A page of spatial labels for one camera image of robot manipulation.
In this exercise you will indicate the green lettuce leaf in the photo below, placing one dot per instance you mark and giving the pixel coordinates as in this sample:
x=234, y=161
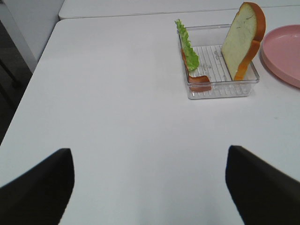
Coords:
x=191, y=58

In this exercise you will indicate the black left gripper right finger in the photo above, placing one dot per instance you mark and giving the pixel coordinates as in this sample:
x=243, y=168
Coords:
x=263, y=195

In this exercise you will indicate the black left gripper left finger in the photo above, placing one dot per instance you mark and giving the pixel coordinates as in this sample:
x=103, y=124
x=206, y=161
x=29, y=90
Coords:
x=40, y=195

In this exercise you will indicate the clear plastic left tray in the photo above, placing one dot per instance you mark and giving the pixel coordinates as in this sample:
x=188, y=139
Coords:
x=207, y=41

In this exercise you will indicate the bread slice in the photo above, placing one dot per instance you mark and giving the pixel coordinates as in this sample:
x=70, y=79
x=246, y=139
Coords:
x=243, y=39

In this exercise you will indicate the bacon strip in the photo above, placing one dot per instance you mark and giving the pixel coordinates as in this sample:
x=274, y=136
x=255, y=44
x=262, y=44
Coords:
x=196, y=80

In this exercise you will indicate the adjacent white table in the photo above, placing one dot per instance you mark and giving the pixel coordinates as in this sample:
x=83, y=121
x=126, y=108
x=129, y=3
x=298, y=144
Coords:
x=104, y=8

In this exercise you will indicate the pink plate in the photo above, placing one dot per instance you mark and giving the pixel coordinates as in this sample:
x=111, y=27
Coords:
x=280, y=53

